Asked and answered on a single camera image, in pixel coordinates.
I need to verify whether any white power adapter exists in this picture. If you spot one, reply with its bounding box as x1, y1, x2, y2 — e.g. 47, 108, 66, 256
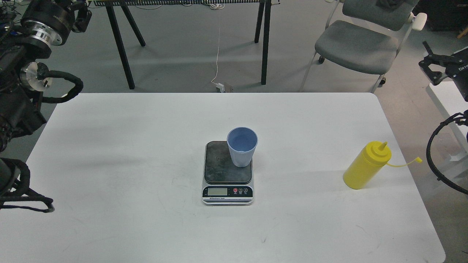
215, 82, 233, 93

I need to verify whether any blue ribbed plastic cup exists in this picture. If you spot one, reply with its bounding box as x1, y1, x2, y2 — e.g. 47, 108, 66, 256
227, 127, 258, 168

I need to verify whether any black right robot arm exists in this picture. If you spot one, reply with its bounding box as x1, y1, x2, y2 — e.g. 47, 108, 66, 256
418, 41, 468, 102

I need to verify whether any black trestle table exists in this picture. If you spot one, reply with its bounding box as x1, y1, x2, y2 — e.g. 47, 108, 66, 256
88, 0, 274, 92

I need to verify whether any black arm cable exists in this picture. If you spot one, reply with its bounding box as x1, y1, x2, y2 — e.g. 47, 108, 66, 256
426, 111, 468, 195
0, 70, 84, 213

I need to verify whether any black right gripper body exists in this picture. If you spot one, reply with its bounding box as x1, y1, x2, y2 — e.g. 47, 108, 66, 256
447, 47, 468, 82

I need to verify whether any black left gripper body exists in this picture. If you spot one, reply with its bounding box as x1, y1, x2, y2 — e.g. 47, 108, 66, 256
20, 0, 75, 46

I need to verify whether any digital kitchen scale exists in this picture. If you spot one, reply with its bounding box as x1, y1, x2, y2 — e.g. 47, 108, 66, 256
201, 141, 254, 205

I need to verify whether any yellow squeeze bottle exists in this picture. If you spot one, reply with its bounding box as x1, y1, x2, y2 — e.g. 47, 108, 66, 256
343, 141, 423, 190

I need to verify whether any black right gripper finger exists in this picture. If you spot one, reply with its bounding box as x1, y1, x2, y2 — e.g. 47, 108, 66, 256
419, 40, 456, 86

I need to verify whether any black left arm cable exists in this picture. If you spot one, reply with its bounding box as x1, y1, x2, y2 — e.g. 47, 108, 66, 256
0, 70, 84, 213

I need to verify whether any white hanging cable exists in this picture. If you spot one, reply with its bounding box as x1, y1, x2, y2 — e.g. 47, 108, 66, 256
211, 4, 222, 85

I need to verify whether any grey office chair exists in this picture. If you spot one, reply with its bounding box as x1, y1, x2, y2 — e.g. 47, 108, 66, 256
314, 0, 428, 93

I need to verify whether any white side table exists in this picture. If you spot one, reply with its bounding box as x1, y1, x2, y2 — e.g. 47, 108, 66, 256
426, 81, 468, 152

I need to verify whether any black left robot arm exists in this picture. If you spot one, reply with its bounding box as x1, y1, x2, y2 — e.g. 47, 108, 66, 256
0, 0, 92, 151

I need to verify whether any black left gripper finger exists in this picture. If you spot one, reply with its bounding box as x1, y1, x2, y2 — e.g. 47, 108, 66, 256
71, 4, 92, 33

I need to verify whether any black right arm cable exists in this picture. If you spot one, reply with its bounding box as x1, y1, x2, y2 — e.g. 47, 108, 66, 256
426, 111, 468, 195

